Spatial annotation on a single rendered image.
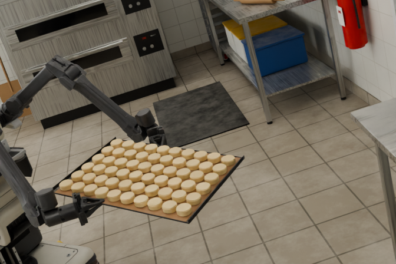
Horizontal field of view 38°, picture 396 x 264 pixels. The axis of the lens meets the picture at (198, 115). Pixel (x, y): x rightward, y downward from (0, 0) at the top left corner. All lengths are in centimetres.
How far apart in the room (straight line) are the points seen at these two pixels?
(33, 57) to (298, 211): 332
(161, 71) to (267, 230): 291
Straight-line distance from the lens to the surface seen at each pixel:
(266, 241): 321
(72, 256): 315
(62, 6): 566
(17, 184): 210
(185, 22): 678
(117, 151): 227
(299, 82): 453
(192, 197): 189
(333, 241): 311
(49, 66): 246
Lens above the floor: 186
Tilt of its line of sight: 22 degrees down
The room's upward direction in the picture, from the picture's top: 17 degrees counter-clockwise
